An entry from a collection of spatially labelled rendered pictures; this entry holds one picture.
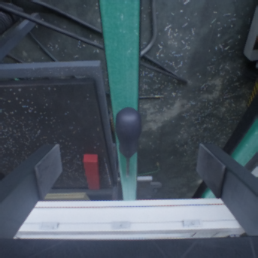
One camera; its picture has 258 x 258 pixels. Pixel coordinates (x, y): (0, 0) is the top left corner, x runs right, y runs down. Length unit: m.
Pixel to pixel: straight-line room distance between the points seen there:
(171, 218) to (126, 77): 0.42
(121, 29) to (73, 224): 0.49
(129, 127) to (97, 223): 0.37
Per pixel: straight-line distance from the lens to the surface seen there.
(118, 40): 0.19
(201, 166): 0.17
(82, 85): 0.57
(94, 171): 0.88
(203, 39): 1.20
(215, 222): 0.57
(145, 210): 0.54
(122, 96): 0.23
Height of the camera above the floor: 1.05
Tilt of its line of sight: 42 degrees down
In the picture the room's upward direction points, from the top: 179 degrees clockwise
